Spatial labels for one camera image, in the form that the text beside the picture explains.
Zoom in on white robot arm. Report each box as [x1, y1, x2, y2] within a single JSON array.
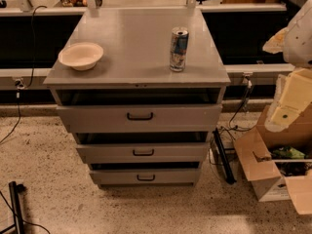
[[262, 0, 312, 132]]

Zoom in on grey drawer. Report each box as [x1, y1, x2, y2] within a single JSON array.
[[58, 88, 221, 134], [76, 142, 209, 164], [90, 162, 201, 186]]

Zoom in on grey middle drawer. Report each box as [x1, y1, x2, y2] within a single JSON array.
[[76, 142, 209, 164]]

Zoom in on white bowl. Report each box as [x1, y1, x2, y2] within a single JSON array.
[[58, 42, 104, 71]]

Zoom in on grey bottom drawer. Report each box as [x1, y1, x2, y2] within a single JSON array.
[[90, 162, 201, 186]]

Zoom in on green bag in box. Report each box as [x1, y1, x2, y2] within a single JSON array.
[[271, 146, 305, 159]]

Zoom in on black cable left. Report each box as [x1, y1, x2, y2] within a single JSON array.
[[0, 5, 49, 146]]

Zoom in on black stand lower left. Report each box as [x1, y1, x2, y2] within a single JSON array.
[[0, 181, 25, 234]]

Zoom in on grey top drawer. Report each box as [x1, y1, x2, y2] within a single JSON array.
[[58, 88, 221, 134]]

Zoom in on black bar by cabinet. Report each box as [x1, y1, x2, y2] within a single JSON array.
[[213, 129, 236, 184]]

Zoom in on grey drawer cabinet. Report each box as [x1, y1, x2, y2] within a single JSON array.
[[43, 7, 232, 189]]

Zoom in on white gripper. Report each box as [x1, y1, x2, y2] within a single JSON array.
[[264, 68, 312, 133]]

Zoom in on brown cardboard box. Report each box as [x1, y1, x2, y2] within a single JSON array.
[[234, 106, 312, 215]]

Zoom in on blue silver drink can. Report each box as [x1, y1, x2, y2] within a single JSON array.
[[170, 27, 189, 72]]

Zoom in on black cables right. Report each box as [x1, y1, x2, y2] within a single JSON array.
[[208, 78, 257, 168]]

